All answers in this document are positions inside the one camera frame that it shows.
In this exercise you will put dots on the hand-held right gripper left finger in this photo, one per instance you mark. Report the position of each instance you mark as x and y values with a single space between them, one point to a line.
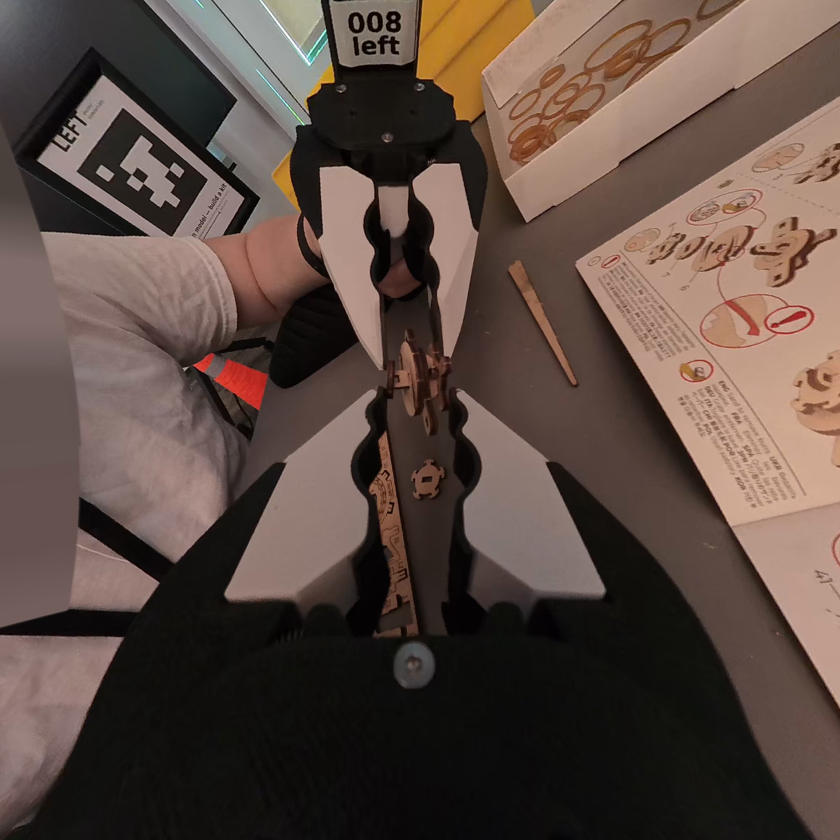
308 525

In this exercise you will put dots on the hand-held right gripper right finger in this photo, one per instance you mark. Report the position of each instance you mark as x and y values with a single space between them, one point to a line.
525 525

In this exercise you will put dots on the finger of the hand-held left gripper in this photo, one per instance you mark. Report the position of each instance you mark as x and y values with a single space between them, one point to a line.
344 229
456 229

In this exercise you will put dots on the wooden model assembly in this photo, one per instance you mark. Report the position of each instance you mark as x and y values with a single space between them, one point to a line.
413 367

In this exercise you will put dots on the person's left forearm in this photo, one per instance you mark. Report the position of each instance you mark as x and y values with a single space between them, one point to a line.
275 262

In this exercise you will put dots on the laser-cut wooden parts sheet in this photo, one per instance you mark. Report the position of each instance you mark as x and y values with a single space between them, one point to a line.
394 558

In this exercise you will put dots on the yellow plastic bin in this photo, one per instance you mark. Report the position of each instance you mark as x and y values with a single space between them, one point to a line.
453 46

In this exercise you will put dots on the pile of rubber bands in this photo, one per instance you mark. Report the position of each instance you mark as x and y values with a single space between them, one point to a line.
533 141

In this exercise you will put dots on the black quilted pad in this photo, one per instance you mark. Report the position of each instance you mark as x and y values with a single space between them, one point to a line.
308 341

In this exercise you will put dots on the small wooden gear piece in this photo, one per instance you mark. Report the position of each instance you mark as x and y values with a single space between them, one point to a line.
417 472

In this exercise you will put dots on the tapered wooden stick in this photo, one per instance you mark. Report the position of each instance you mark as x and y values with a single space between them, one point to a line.
541 321

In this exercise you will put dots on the white cardboard box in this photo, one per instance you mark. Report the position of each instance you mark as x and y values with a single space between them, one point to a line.
590 151

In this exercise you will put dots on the orange cloth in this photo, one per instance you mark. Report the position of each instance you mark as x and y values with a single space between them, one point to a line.
239 380

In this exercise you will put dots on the black framed marker sign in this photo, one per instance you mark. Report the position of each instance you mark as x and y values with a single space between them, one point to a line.
131 164

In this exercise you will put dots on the illustrated instruction booklet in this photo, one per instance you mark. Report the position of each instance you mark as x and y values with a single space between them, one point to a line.
722 394

